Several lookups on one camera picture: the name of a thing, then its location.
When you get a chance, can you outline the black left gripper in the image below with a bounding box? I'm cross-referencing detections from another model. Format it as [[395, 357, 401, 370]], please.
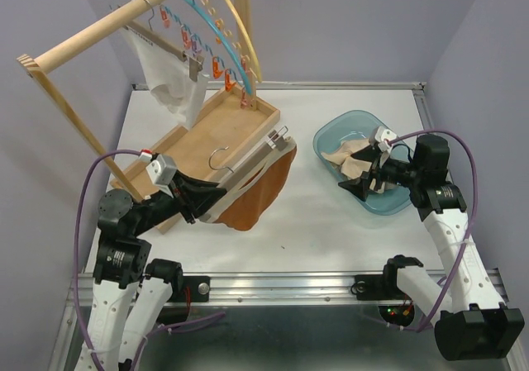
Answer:
[[134, 165, 228, 231]]

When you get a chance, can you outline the wooden clothes rack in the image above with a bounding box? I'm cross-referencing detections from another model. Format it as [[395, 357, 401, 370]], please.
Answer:
[[16, 0, 282, 235]]

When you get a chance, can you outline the purple cable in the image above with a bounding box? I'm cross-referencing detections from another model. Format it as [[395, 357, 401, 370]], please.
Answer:
[[73, 148, 226, 371], [382, 128, 479, 333]]

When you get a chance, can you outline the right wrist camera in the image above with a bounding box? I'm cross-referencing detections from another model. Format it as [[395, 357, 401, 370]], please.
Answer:
[[369, 126, 398, 155]]

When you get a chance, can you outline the blue plastic clip hanger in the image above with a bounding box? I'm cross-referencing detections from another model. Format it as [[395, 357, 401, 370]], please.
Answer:
[[160, 0, 257, 109]]

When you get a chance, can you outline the brown underwear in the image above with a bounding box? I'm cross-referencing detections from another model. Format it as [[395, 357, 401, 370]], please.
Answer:
[[199, 136, 297, 231]]

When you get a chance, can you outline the blue plastic tub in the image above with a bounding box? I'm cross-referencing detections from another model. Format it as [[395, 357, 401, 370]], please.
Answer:
[[312, 110, 411, 216]]

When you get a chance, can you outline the white underwear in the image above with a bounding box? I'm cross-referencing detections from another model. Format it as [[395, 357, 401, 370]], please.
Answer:
[[122, 27, 209, 130]]

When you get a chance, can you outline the beige underwear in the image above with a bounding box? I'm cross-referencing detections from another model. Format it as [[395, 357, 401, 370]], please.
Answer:
[[319, 138, 397, 193]]

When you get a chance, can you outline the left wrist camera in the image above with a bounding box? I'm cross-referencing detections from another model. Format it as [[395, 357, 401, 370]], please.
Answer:
[[139, 149, 177, 197]]

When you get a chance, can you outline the aluminium mounting rail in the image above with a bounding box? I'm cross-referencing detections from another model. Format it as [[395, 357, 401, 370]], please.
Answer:
[[69, 267, 510, 306]]

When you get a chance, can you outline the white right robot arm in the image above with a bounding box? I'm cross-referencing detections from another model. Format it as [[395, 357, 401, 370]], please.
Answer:
[[339, 131, 525, 361]]

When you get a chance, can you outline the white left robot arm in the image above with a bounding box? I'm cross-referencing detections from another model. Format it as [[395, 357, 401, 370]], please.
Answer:
[[75, 172, 226, 370]]

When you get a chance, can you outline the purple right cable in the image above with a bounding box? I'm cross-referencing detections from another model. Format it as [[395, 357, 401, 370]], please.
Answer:
[[382, 128, 479, 333]]

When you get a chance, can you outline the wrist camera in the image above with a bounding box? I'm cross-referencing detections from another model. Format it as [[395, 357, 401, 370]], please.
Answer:
[[139, 149, 177, 197], [369, 126, 398, 155]]

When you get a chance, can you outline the yellow plastic clip hanger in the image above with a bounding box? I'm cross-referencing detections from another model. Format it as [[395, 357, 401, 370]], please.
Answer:
[[192, 0, 264, 83]]

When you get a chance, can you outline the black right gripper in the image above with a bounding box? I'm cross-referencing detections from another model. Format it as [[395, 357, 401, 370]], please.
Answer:
[[337, 144, 422, 201]]

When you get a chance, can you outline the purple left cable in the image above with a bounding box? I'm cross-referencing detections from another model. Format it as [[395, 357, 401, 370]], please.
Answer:
[[73, 148, 226, 371]]

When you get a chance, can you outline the wooden clamp hanger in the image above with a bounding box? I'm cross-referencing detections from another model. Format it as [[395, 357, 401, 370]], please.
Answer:
[[125, 0, 204, 82], [207, 126, 288, 191]]

